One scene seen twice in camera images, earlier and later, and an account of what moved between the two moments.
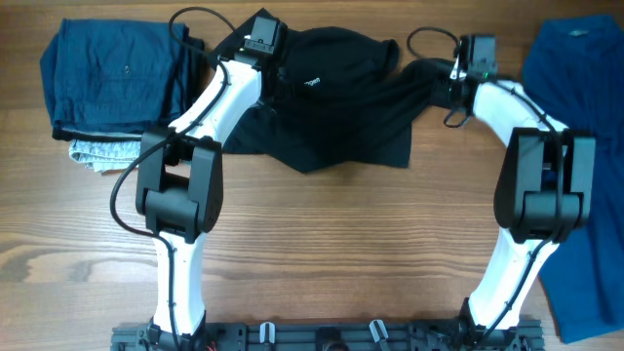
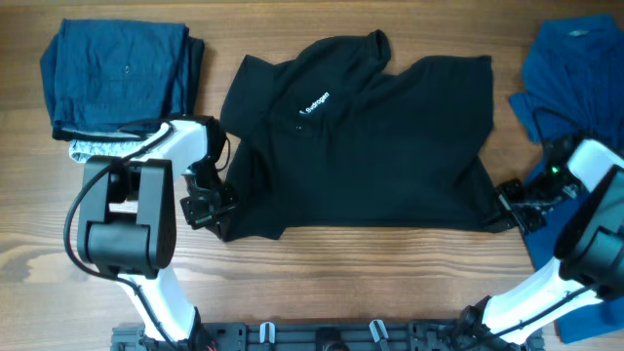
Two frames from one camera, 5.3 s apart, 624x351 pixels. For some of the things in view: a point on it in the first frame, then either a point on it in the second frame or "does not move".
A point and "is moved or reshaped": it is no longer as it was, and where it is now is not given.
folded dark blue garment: (111, 73) does not move
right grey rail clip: (378, 331) does not move
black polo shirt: (335, 97) is moved or reshaped
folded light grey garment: (105, 155) does not move
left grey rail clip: (267, 332) does not move
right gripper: (436, 97) to (527, 224)
